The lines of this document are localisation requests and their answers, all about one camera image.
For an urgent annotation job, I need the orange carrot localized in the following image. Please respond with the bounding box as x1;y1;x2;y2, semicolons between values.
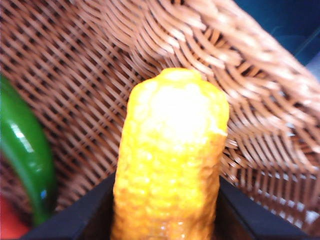
0;197;31;240

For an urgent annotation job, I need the yellow corn cob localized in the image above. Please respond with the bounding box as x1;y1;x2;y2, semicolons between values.
109;67;230;240

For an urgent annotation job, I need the brown wicker basket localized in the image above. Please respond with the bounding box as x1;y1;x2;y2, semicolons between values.
0;0;320;237

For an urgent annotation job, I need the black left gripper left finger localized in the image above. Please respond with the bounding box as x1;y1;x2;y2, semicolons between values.
18;171;118;240

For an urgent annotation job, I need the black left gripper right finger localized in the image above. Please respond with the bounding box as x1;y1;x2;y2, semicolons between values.
211;174;312;240

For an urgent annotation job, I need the green chili pepper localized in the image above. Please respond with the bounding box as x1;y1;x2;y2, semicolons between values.
0;74;59;227

